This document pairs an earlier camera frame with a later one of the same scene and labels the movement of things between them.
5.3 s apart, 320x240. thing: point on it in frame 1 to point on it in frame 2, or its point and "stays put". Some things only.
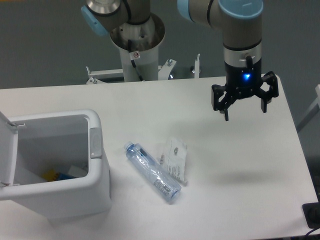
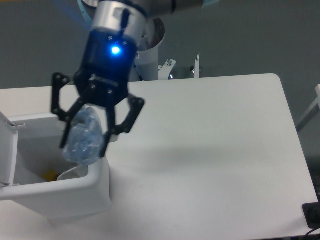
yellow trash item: [50, 175] stays put
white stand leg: [312, 112] stays put
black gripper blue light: [242, 82] to [108, 57]
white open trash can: [52, 164] stays put
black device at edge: [311, 212] stays put
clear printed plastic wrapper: [173, 158] to [75, 172]
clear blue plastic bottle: [154, 173] to [86, 140]
